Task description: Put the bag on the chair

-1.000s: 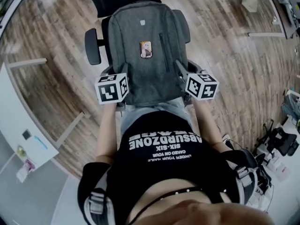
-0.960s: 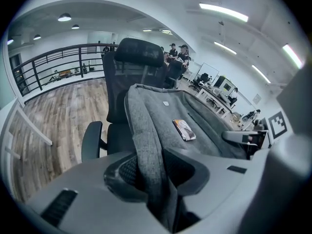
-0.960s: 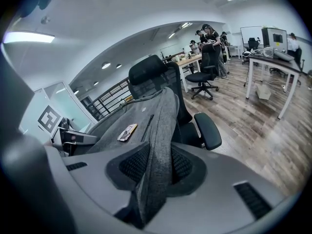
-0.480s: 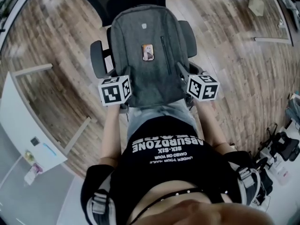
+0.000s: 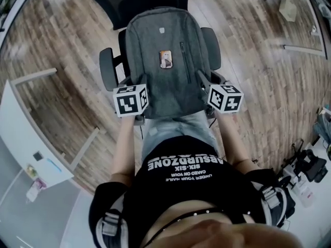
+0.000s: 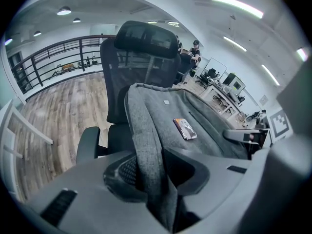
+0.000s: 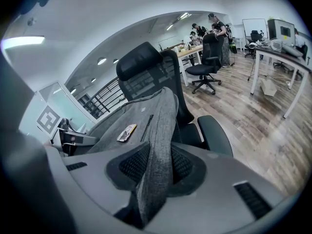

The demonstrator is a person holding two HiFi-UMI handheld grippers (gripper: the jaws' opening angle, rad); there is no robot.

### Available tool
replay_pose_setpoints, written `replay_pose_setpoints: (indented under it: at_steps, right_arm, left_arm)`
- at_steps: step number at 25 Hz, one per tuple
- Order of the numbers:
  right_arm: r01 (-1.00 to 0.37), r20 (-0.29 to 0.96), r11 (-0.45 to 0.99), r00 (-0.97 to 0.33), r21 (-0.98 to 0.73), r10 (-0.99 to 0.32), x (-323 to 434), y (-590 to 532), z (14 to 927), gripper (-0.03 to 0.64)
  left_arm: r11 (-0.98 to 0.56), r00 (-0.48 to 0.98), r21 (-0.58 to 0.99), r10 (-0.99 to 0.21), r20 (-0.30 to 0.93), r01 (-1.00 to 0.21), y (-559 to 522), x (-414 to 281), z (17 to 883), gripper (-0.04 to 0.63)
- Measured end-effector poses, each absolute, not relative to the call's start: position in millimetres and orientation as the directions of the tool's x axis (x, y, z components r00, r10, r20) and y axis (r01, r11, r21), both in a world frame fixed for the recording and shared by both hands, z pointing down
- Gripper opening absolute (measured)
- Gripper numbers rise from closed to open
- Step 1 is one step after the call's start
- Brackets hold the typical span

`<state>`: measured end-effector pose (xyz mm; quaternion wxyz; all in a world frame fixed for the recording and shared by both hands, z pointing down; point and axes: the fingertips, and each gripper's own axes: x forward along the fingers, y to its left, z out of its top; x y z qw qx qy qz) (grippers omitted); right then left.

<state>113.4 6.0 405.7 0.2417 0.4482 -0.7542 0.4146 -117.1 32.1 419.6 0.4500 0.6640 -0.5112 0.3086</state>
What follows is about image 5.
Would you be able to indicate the white work table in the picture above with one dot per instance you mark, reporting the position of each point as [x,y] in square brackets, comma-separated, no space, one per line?
[318,216]

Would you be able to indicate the black phone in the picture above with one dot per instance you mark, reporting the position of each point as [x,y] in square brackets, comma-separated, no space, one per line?
[37,156]

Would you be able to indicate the green snack packet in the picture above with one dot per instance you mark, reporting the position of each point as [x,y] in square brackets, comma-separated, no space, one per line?
[32,170]

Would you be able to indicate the person's right forearm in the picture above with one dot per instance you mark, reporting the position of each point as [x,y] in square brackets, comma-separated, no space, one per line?
[232,141]

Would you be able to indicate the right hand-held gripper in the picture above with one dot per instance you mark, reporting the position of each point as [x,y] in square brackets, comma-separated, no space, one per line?
[227,99]

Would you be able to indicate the pink snack packet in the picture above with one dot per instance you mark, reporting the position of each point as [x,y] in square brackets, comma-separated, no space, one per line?
[36,190]

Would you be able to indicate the light blue flat item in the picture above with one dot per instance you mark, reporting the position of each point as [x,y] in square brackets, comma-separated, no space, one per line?
[53,164]

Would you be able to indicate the person's legs in light jeans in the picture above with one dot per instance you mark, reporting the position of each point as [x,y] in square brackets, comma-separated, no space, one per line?
[175,128]

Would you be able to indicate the black device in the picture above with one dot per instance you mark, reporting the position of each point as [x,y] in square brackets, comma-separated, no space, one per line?
[314,165]

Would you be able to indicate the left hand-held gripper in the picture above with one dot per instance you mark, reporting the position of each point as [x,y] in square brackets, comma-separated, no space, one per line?
[126,103]

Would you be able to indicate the grey fabric backpack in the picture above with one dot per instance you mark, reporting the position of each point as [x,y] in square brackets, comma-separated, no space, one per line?
[165,94]

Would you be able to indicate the person's torso in black shirt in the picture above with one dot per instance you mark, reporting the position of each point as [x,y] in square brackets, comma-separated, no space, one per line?
[191,192]

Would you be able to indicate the white table with thin legs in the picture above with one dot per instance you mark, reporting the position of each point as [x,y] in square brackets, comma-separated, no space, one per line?
[302,49]

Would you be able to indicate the cardboard box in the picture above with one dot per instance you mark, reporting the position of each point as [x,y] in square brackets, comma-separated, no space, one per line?
[287,9]

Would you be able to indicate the white packet with red label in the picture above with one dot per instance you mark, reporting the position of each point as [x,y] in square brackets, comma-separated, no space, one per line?
[304,194]

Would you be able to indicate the white desk with grey legs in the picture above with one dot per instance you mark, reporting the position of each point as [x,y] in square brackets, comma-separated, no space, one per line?
[23,128]

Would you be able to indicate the black office chair with armrests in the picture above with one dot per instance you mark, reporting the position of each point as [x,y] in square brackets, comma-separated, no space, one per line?
[108,68]

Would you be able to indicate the person's left forearm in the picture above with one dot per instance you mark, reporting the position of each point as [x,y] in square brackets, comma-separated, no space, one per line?
[124,151]

